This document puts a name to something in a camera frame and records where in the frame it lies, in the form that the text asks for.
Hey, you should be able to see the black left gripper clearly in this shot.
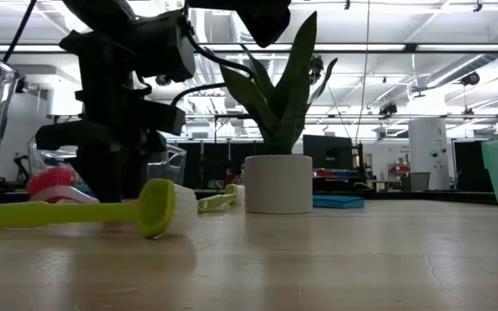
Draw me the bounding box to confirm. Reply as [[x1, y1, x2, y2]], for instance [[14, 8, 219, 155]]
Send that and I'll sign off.
[[35, 9, 196, 203]]

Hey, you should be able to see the shelf with coloured bins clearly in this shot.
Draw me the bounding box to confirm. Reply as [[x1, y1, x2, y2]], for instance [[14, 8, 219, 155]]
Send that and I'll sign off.
[[312, 168, 378, 181]]

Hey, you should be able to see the blue sponge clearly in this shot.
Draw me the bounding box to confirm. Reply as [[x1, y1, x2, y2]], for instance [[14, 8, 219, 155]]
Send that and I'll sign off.
[[312, 194, 366, 210]]

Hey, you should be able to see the grey crate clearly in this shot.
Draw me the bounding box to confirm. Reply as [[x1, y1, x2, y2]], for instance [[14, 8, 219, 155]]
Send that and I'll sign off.
[[399, 171, 431, 192]]

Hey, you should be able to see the red tool shelf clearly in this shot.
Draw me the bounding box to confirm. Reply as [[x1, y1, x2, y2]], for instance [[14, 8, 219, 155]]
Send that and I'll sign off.
[[386, 162, 411, 179]]

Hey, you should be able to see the black partition panel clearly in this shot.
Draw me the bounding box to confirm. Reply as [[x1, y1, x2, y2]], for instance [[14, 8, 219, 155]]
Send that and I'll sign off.
[[186, 142, 246, 191], [453, 139, 495, 194]]

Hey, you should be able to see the white column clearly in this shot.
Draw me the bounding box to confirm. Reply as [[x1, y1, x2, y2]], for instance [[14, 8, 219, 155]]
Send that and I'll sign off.
[[407, 118, 449, 191]]

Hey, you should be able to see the white ceiling unit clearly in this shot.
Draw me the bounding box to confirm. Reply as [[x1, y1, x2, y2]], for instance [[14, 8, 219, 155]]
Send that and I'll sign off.
[[46, 88, 81, 117]]

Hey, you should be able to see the black monitor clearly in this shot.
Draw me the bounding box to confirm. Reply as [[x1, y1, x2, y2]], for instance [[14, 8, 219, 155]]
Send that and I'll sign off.
[[303, 134, 354, 170]]

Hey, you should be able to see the snake plant in white pot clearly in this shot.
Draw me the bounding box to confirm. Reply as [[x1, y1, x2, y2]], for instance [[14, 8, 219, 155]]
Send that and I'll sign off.
[[205, 10, 339, 215]]

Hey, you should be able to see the metal ventilation duct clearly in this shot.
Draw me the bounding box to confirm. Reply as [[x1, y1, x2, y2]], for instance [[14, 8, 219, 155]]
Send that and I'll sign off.
[[424, 21, 498, 90]]

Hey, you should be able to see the person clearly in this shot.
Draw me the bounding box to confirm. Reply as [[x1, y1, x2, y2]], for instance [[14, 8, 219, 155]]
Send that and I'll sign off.
[[225, 160, 246, 187]]

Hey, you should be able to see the red dish brush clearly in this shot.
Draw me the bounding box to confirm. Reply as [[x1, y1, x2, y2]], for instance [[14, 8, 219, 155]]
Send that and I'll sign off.
[[27, 167, 101, 205]]

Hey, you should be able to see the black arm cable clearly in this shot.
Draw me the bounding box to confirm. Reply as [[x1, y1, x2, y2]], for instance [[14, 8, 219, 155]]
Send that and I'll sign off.
[[1, 0, 38, 62], [169, 32, 257, 108]]

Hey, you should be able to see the green dish brush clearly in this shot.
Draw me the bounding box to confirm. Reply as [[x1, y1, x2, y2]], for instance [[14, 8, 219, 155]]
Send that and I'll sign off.
[[196, 183, 246, 214], [0, 178, 199, 239]]

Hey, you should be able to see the thin hanging wire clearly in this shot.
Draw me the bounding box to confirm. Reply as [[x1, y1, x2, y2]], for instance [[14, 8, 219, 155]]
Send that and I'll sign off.
[[354, 0, 372, 146]]

